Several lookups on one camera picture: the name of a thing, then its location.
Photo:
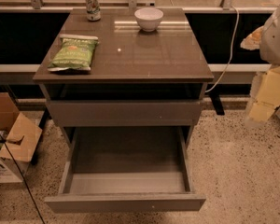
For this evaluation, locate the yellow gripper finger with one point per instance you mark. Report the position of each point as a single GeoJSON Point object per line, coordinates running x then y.
{"type": "Point", "coordinates": [252, 41]}
{"type": "Point", "coordinates": [264, 97]}

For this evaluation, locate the green jalapeno chip bag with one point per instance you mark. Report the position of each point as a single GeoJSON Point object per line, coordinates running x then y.
{"type": "Point", "coordinates": [75, 53]}

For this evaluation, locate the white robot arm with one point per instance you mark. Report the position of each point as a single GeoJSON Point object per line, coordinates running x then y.
{"type": "Point", "coordinates": [269, 48]}

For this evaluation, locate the grey drawer cabinet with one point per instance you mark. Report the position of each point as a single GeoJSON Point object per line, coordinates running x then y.
{"type": "Point", "coordinates": [130, 64]}

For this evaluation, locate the open grey middle drawer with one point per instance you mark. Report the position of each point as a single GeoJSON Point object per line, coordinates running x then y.
{"type": "Point", "coordinates": [126, 169]}

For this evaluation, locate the closed grey top drawer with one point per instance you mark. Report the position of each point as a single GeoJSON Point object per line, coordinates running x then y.
{"type": "Point", "coordinates": [119, 113]}

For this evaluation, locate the white ceramic bowl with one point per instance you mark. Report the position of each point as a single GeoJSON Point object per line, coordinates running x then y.
{"type": "Point", "coordinates": [148, 18]}

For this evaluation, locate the crushed soda can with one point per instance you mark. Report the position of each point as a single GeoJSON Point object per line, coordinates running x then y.
{"type": "Point", "coordinates": [93, 10]}

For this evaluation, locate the brown cardboard box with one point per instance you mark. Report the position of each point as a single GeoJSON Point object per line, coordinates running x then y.
{"type": "Point", "coordinates": [19, 137]}

